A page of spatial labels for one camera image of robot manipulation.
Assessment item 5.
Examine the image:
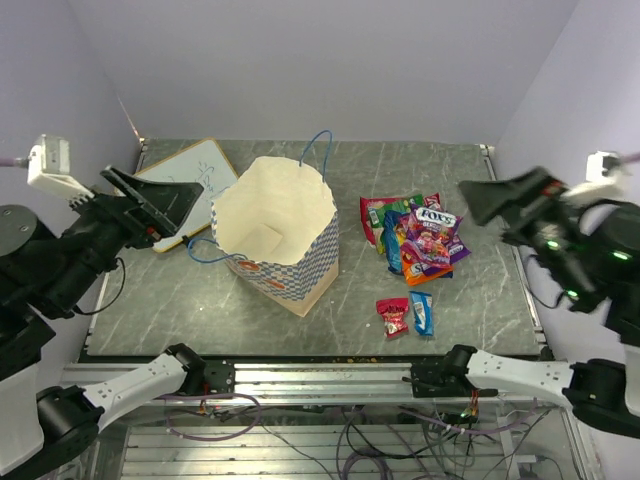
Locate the checkered paper bag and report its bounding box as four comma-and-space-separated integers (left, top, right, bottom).
209, 156, 339, 317

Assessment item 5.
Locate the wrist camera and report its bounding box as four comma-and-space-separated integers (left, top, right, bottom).
27, 135, 94, 205
563, 151, 639, 205

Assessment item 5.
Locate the blue Slendy snack bag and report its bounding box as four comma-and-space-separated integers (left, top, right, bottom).
381, 210, 409, 275

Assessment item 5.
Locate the green snack bag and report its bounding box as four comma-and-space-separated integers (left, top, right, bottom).
367, 197, 413, 228

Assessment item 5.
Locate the red snack bag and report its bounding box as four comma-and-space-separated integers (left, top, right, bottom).
359, 193, 441, 254

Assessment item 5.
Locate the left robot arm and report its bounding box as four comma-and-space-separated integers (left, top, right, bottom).
1, 167, 206, 479

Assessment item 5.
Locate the small whiteboard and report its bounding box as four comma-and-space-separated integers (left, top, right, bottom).
136, 137, 238, 253

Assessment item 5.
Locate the aluminium rail frame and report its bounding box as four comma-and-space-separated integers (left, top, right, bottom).
53, 361, 603, 479

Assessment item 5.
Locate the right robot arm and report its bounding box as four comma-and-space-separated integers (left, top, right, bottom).
440, 166, 639, 438

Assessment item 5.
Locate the purple Fox's berries bag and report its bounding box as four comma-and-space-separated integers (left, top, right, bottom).
399, 206, 463, 268

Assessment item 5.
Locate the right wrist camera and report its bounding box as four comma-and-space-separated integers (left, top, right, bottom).
563, 151, 639, 205

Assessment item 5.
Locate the purple snack packet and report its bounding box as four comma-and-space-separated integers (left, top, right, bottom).
401, 234, 471, 268

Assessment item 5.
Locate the blue M&M's packet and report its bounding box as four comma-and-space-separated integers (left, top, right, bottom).
409, 291, 434, 337

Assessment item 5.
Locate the red candy packet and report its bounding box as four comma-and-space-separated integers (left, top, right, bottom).
376, 298, 409, 339

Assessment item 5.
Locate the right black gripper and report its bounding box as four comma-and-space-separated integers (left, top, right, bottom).
457, 163, 598, 305

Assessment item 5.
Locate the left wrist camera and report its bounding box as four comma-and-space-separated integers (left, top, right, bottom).
27, 135, 94, 205

